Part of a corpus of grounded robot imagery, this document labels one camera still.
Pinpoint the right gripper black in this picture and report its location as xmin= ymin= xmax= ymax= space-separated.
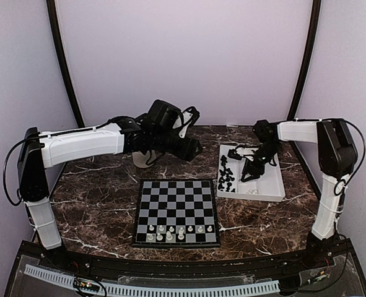
xmin=241 ymin=142 xmax=282 ymax=182

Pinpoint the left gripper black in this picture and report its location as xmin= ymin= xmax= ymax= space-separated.
xmin=151 ymin=129 xmax=203 ymax=161

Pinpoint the white divided plastic tray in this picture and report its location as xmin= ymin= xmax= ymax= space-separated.
xmin=216 ymin=144 xmax=286 ymax=202

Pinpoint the black and grey chessboard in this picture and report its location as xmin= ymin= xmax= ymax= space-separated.
xmin=132 ymin=179 xmax=220 ymax=248

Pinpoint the white king chess piece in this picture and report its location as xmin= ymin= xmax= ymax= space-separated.
xmin=177 ymin=227 xmax=185 ymax=241

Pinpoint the white queen chess piece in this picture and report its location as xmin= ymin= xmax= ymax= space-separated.
xmin=166 ymin=231 xmax=173 ymax=241

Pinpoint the white rook chess piece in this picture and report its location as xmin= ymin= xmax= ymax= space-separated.
xmin=147 ymin=234 xmax=154 ymax=242

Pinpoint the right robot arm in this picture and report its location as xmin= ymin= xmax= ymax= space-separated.
xmin=241 ymin=118 xmax=358 ymax=241

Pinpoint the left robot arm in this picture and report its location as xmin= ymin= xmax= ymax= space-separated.
xmin=17 ymin=114 xmax=203 ymax=270

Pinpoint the black chess pieces pile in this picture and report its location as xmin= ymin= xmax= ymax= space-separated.
xmin=217 ymin=155 xmax=236 ymax=192

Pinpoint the white ribbed cup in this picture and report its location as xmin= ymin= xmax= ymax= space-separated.
xmin=132 ymin=150 xmax=157 ymax=168

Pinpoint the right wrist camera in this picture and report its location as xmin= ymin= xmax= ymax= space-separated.
xmin=227 ymin=145 xmax=258 ymax=161

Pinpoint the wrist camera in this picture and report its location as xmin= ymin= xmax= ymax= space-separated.
xmin=172 ymin=106 xmax=200 ymax=138
xmin=227 ymin=145 xmax=258 ymax=161

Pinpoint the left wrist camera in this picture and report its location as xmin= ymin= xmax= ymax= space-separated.
xmin=172 ymin=106 xmax=200 ymax=138

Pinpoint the white slotted cable duct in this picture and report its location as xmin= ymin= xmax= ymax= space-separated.
xmin=24 ymin=264 xmax=280 ymax=296

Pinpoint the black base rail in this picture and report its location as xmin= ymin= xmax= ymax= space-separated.
xmin=18 ymin=241 xmax=354 ymax=281

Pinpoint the right black frame post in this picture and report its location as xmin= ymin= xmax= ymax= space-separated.
xmin=287 ymin=0 xmax=321 ymax=120

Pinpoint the black frame post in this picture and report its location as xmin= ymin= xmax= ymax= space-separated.
xmin=46 ymin=0 xmax=85 ymax=128
xmin=287 ymin=0 xmax=321 ymax=120

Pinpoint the left black frame post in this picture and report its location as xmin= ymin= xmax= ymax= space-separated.
xmin=46 ymin=0 xmax=85 ymax=128

